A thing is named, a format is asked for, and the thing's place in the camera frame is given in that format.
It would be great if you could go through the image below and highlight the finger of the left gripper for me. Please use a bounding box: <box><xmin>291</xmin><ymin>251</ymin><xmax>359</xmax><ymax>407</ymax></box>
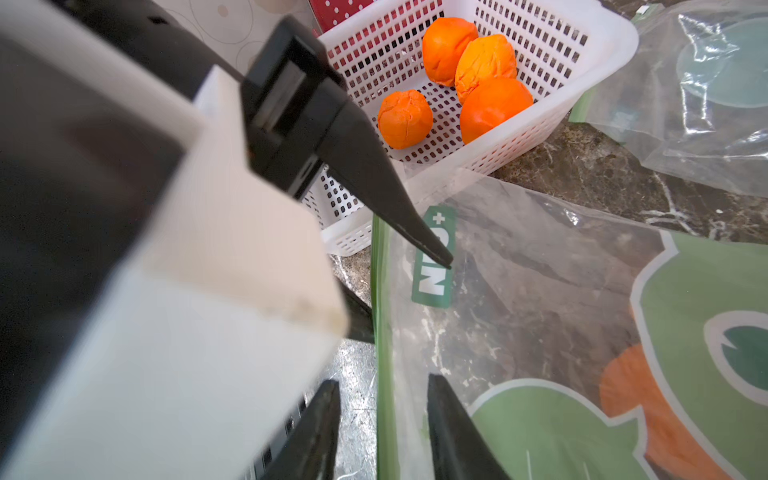
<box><xmin>338</xmin><ymin>281</ymin><xmax>375</xmax><ymax>344</ymax></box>
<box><xmin>316</xmin><ymin>100</ymin><xmax>453</xmax><ymax>269</ymax></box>

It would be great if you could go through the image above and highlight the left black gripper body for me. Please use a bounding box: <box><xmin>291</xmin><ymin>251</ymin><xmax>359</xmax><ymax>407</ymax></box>
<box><xmin>240</xmin><ymin>15</ymin><xmax>346</xmax><ymax>201</ymax></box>

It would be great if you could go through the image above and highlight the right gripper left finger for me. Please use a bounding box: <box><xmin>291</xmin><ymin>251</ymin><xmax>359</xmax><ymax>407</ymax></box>
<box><xmin>257</xmin><ymin>380</ymin><xmax>341</xmax><ymax>479</ymax></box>

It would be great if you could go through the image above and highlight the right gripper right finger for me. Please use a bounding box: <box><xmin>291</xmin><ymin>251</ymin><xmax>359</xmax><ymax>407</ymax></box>
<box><xmin>427</xmin><ymin>374</ymin><xmax>509</xmax><ymax>480</ymax></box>

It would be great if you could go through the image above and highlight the orange toy mandarin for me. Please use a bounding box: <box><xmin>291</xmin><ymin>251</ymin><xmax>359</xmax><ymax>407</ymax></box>
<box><xmin>460</xmin><ymin>78</ymin><xmax>534</xmax><ymax>145</ymax></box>
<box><xmin>454</xmin><ymin>34</ymin><xmax>517</xmax><ymax>104</ymax></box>
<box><xmin>422</xmin><ymin>17</ymin><xmax>479</xmax><ymax>87</ymax></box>
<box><xmin>377</xmin><ymin>90</ymin><xmax>433</xmax><ymax>150</ymax></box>

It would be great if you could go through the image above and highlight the green-seal clear zip-top bag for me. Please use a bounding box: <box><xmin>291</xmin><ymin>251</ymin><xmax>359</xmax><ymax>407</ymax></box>
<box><xmin>372</xmin><ymin>176</ymin><xmax>767</xmax><ymax>479</ymax></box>

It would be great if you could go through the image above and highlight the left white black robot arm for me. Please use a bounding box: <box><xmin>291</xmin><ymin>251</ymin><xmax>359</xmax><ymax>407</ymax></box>
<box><xmin>55</xmin><ymin>1</ymin><xmax>453</xmax><ymax>267</ymax></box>

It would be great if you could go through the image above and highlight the white perforated plastic basket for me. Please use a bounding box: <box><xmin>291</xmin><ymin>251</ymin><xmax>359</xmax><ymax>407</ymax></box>
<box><xmin>299</xmin><ymin>0</ymin><xmax>640</xmax><ymax>258</ymax></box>

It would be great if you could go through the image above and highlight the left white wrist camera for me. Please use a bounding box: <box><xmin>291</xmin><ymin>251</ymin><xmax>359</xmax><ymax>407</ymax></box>
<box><xmin>1</xmin><ymin>1</ymin><xmax>349</xmax><ymax>479</ymax></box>

